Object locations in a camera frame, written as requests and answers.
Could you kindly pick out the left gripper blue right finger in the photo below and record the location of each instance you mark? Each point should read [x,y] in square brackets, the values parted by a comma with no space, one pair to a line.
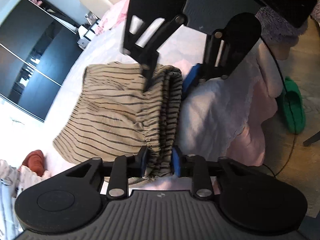
[176,160]

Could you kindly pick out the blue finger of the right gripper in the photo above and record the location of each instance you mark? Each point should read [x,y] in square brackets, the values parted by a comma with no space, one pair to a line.
[147,73]
[191,77]

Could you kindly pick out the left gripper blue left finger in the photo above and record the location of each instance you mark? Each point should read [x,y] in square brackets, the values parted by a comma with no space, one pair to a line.
[142,160]

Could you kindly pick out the brown striped shorts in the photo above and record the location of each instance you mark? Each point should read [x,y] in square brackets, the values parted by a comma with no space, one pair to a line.
[116,116]

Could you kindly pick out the stack of folded clothes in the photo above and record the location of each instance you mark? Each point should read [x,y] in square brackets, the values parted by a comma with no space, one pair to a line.
[13,182]

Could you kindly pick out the purple fluffy blanket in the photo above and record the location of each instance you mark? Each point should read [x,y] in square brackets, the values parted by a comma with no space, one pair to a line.
[276,30]

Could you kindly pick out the grey pink-dotted bed cover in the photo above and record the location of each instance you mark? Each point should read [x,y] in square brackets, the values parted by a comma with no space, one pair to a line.
[218,118]

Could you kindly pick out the light pink pillow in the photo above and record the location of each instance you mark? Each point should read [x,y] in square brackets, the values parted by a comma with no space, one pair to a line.
[113,17]

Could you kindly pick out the white nightstand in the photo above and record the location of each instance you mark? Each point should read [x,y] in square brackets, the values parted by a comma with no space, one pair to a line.
[88,30]

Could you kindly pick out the rust red folded garment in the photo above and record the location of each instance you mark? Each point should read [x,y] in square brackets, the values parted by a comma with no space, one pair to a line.
[35,161]

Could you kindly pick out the green slipper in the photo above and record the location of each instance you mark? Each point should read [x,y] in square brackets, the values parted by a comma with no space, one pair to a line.
[292,104]

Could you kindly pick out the black sliding wardrobe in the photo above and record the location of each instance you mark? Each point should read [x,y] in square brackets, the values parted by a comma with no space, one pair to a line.
[37,53]

